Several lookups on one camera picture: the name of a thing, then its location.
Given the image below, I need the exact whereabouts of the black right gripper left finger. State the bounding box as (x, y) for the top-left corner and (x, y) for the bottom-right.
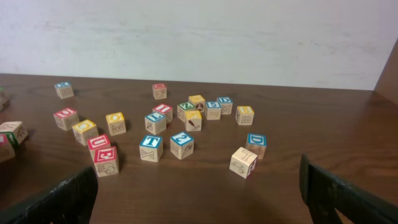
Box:
(1, 166), (98, 223)

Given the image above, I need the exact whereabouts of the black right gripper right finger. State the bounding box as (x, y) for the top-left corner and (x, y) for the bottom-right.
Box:
(299, 154), (397, 224)

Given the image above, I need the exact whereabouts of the blue T block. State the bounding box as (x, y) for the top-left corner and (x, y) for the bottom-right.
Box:
(139, 135), (164, 162)

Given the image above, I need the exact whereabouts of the red E block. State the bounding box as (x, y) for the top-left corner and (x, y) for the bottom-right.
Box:
(94, 146), (119, 177)

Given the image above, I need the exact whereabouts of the red U block lower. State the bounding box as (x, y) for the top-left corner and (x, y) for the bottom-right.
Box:
(87, 134), (111, 159)

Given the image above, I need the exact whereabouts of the red u block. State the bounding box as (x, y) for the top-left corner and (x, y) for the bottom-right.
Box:
(87, 134), (111, 159)
(53, 108), (80, 131)

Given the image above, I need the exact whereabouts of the red U block upper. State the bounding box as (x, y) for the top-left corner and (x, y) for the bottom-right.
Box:
(53, 108), (80, 131)

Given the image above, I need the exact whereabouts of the red A block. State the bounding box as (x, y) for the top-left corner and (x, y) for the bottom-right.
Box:
(0, 134), (15, 162)

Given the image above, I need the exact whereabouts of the blue D block right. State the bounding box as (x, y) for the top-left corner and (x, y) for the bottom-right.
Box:
(245, 133), (267, 159)

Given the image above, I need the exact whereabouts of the blue d block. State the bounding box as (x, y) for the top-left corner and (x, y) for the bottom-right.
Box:
(245, 133), (267, 159)
(217, 96), (233, 115)

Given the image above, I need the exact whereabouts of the plain white block right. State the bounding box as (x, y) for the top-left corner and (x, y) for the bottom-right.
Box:
(229, 147), (258, 179)

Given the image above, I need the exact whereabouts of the blue X block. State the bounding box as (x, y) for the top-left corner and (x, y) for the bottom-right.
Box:
(55, 82), (74, 99)

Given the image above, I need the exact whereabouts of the yellow 8 block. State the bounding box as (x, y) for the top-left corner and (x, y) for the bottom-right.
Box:
(236, 106), (254, 126)

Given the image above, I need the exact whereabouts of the blue L block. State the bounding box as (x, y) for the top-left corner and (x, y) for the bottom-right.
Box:
(145, 112), (167, 135)

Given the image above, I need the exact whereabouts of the blue 2 block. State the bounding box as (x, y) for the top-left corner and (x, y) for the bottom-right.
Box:
(170, 131), (194, 160)

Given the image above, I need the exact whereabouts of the green F block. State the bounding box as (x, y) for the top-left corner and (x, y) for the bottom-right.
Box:
(0, 87), (9, 111)

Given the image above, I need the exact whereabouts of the red I block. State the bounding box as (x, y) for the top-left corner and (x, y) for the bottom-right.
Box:
(152, 103), (173, 123)

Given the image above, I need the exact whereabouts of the blue D block upper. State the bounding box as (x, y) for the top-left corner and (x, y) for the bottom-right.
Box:
(217, 96), (233, 115)

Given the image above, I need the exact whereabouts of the blue 5 block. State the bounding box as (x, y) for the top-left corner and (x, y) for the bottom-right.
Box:
(205, 101), (221, 120)

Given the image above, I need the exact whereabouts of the red block top right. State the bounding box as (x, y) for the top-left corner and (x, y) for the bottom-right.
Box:
(152, 83), (167, 100)

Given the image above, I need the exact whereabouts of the green Z block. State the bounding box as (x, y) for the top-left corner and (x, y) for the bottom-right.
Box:
(177, 101), (196, 121)

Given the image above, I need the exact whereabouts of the yellow block under Z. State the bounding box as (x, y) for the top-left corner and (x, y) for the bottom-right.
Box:
(185, 111), (202, 131)

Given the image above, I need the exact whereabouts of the yellow block above Z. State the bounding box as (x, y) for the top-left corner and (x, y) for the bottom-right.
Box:
(188, 95), (206, 113)

